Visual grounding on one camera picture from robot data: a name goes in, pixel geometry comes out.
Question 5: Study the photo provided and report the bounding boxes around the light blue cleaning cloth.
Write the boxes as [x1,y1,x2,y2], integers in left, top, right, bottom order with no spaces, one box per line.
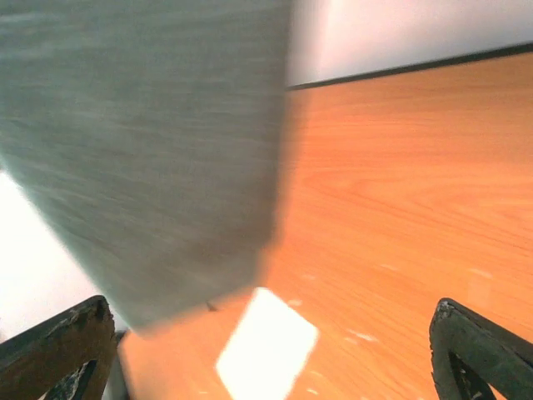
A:
[216,287,319,400]

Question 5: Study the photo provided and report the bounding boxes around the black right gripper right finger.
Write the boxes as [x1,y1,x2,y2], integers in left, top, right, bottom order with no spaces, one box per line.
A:
[429,298,532,399]

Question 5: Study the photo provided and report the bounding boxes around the blue grey glasses case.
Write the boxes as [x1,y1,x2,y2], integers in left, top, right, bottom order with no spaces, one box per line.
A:
[1,1,292,330]

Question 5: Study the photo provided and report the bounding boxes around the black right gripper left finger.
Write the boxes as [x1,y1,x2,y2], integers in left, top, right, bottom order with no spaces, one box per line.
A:
[1,295,117,399]

